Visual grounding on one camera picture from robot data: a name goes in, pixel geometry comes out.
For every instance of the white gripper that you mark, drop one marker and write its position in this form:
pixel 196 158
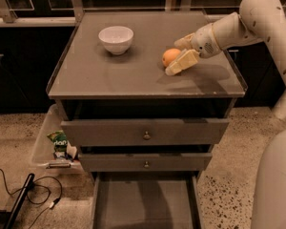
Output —
pixel 204 42

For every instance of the orange fruit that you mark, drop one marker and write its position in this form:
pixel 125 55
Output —
pixel 169 56

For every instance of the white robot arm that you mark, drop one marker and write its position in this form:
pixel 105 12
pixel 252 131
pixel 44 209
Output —
pixel 256 20

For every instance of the brass top drawer knob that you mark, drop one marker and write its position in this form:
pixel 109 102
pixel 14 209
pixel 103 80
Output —
pixel 147 136

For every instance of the grey drawer cabinet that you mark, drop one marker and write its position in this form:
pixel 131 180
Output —
pixel 91 83

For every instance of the grey top drawer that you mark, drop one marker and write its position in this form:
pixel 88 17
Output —
pixel 129 132

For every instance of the grey drawer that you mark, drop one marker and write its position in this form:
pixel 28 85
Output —
pixel 145 201
pixel 129 132
pixel 134 162

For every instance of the grey middle drawer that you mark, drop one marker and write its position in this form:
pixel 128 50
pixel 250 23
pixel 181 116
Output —
pixel 134 162

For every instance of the grey bottom drawer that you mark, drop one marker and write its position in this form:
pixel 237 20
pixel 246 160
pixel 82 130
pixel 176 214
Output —
pixel 145 201

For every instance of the white ceramic bowl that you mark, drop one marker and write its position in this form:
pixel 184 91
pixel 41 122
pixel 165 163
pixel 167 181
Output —
pixel 116 39

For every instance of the white pole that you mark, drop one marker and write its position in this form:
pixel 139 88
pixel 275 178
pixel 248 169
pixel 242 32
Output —
pixel 279 110

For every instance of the green snack bag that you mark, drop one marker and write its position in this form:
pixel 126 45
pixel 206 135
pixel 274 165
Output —
pixel 60 143

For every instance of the clear plastic bin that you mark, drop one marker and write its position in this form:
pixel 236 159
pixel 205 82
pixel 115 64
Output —
pixel 42 156

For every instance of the black bar stand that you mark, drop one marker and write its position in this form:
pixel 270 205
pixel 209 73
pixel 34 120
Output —
pixel 12 214

